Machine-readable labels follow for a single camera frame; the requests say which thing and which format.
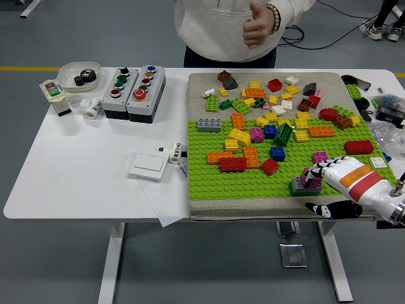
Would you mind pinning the red square toy brick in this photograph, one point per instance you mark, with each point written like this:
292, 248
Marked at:
270, 167
276, 85

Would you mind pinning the white paper sheet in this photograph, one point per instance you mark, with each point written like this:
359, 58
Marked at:
165, 203

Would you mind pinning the dark green toy brick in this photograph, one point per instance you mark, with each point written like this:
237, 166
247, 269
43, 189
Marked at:
283, 134
260, 103
226, 105

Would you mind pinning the black table control panel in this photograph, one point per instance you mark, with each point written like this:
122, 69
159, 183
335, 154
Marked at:
384, 225

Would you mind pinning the grey foam mat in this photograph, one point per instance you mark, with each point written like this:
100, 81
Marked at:
203, 81

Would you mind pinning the white table foot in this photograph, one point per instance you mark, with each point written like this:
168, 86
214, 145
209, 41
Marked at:
30, 8

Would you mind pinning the black box green label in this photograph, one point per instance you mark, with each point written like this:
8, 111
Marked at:
391, 115

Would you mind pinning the green studded baseplate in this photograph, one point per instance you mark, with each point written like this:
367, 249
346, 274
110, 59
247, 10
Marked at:
222, 187

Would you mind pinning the dark grey sloped toy brick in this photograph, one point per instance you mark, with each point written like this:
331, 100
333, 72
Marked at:
230, 84
310, 90

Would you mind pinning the person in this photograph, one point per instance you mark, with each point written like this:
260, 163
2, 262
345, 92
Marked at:
384, 9
215, 31

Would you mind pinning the person's left forearm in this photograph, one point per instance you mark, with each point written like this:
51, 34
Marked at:
294, 9

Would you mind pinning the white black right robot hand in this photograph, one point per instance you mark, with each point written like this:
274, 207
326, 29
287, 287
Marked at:
357, 180

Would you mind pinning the dark clear plastic case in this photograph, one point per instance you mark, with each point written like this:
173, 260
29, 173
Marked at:
364, 85

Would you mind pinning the white bowl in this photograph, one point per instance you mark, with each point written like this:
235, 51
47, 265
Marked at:
69, 74

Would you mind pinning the metal floor box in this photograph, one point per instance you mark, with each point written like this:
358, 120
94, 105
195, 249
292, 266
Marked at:
287, 229
292, 255

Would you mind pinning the white labelled tube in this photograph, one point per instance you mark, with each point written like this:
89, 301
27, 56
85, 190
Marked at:
175, 154

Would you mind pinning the long red toy brick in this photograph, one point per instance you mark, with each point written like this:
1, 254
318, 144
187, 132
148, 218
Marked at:
359, 147
233, 165

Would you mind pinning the printed label strip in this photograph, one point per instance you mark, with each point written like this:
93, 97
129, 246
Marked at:
183, 171

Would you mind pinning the small white toy piece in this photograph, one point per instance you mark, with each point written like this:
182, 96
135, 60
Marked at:
209, 93

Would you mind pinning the lime green toy brick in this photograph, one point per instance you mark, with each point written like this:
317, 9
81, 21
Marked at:
212, 104
353, 92

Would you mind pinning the white pipe fitting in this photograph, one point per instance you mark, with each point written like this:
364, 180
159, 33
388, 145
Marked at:
91, 109

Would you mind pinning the clear bag blue parts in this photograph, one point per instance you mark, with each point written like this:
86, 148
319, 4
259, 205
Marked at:
388, 101

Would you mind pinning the brown toy brick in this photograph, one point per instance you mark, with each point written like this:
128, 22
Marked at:
225, 76
305, 105
344, 122

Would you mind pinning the red curved toy brick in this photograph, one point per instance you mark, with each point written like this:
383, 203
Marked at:
328, 114

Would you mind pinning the clear plastic piece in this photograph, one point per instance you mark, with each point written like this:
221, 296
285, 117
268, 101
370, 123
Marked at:
75, 101

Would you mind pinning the white flat toy brick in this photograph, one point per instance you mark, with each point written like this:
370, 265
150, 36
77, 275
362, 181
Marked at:
378, 162

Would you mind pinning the white table leg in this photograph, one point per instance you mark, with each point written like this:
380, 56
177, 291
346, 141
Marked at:
335, 259
113, 259

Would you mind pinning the white switch module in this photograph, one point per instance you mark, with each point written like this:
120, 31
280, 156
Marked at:
61, 106

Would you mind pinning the grey emergency-stop control box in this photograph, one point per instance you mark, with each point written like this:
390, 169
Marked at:
140, 108

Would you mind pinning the black gear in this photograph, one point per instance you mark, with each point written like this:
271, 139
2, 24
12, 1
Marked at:
85, 78

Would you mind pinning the person's left hand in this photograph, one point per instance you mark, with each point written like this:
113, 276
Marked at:
257, 28

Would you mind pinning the orange toy brick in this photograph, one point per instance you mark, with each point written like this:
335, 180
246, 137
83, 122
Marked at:
256, 93
216, 157
238, 121
321, 131
252, 156

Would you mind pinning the long grey toy brick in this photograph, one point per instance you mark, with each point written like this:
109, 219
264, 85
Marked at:
209, 125

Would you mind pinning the small blue toy brick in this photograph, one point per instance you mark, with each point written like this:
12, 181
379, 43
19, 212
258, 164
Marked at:
388, 157

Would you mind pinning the yellow curved toy brick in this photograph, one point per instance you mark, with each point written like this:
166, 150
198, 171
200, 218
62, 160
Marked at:
239, 137

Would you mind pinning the grey four-button control box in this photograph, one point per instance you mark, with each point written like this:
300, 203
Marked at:
110, 103

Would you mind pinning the white wall switch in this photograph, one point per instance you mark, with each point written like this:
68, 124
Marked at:
148, 166

